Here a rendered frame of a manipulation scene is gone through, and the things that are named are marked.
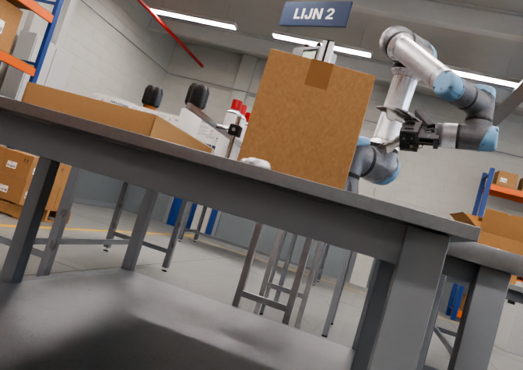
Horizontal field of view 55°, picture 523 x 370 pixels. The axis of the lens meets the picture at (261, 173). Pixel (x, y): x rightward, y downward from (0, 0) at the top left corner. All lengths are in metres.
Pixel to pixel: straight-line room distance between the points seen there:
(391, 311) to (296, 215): 0.19
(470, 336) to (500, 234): 2.11
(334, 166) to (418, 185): 8.43
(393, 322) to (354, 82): 0.56
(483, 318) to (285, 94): 0.61
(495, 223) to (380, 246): 2.44
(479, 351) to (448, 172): 8.53
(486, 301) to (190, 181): 0.64
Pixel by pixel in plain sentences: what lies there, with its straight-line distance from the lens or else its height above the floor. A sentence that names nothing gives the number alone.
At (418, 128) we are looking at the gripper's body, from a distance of 1.57.
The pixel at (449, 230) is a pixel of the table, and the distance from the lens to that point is 0.73.
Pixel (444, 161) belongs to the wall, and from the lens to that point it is 9.61.
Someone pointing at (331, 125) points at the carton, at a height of 0.99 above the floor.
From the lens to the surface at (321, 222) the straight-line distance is 0.76.
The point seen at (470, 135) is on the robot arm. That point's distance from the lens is 1.56.
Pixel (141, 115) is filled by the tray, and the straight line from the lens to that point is 0.86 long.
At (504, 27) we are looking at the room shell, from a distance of 6.46.
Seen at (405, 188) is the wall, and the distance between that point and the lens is 9.48.
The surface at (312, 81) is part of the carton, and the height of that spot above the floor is 1.07.
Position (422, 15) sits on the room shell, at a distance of 6.41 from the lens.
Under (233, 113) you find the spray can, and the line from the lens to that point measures 1.58.
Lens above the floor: 0.77
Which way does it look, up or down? 4 degrees up
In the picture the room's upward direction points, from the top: 17 degrees clockwise
